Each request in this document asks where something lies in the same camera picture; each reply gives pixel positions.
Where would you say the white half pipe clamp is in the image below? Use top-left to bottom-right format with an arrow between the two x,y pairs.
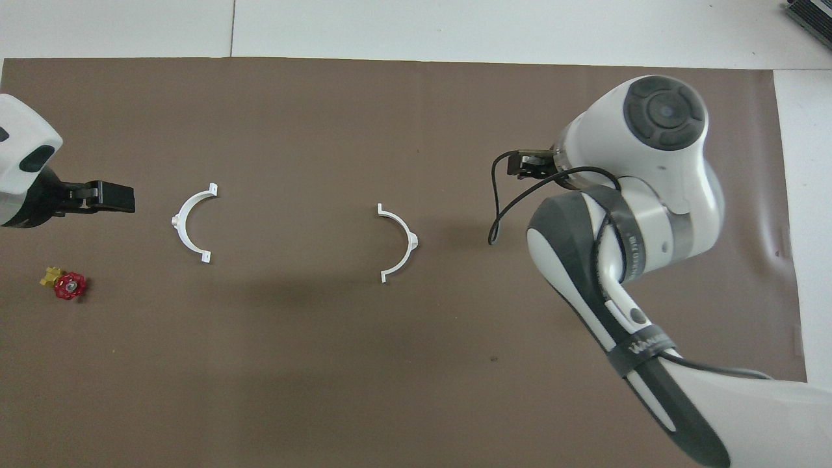
377,203 -> 419,284
172,183 -> 218,264

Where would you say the dark grey device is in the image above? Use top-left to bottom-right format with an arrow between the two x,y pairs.
783,0 -> 832,49

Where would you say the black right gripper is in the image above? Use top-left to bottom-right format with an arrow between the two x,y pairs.
516,149 -> 561,180

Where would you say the brown paper table mat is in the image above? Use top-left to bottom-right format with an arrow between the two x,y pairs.
0,57 -> 807,468

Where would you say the red yellow valve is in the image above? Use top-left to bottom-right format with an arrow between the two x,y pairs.
40,265 -> 88,300

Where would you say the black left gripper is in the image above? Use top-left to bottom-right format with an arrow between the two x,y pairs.
0,166 -> 136,228

